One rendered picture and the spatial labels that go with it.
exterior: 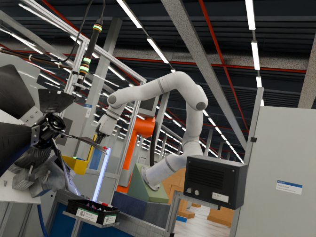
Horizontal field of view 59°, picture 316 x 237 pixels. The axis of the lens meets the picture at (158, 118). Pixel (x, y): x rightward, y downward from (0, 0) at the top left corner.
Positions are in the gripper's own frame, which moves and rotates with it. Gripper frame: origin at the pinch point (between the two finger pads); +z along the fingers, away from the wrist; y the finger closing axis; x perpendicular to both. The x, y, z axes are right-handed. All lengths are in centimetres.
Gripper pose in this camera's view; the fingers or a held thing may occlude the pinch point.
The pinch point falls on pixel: (98, 140)
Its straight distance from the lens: 164.2
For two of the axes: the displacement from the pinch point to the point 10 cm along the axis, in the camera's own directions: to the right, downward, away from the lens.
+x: 6.9, 3.7, -6.2
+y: -5.4, -3.0, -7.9
